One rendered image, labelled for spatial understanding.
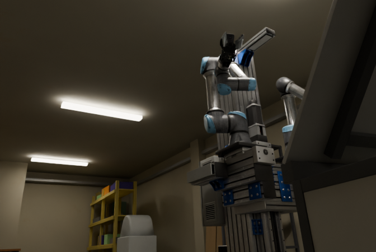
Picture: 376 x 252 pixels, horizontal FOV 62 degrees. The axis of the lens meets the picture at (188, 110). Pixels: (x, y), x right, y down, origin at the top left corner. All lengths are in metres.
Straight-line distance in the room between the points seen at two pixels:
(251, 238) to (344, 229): 1.16
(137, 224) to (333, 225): 5.34
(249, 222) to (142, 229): 4.24
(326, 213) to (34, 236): 8.45
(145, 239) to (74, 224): 3.52
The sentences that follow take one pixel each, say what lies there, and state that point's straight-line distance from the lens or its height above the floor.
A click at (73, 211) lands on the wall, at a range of 9.26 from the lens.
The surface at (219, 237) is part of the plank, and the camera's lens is 5.25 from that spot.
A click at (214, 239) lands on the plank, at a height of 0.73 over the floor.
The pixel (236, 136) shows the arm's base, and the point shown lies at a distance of 1.89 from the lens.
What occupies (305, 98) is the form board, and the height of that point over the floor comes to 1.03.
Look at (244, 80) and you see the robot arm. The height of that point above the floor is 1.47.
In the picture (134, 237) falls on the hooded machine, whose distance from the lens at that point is 6.01.
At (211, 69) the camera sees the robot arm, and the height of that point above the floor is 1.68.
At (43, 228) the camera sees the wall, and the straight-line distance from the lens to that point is 9.10.
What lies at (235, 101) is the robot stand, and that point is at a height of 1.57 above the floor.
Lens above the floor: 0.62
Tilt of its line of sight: 24 degrees up
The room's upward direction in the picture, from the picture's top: 3 degrees counter-clockwise
